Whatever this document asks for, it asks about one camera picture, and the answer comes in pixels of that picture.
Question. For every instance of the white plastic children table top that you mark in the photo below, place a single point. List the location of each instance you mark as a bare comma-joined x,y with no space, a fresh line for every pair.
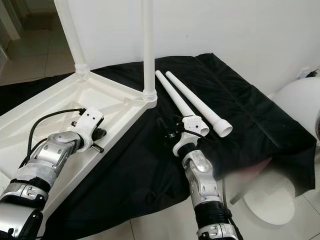
30,150

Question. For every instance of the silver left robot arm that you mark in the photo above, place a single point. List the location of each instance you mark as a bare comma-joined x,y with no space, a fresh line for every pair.
55,155

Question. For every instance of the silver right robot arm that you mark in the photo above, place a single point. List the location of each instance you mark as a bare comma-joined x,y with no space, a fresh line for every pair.
200,172

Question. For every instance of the black cloth table cover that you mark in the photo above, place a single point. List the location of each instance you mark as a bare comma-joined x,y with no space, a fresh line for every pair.
255,125

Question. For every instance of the pink fabric item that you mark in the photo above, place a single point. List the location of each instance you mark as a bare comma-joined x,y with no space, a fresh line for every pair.
255,167

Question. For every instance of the white floor fan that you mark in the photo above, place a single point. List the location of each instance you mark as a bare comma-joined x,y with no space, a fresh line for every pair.
297,105

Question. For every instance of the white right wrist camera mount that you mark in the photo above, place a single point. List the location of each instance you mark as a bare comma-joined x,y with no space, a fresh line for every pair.
190,127

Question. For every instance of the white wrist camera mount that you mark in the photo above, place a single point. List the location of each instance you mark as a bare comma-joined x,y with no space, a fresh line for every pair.
92,120
190,127

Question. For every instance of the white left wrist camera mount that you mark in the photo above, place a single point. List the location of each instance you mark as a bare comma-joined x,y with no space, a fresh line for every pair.
92,120

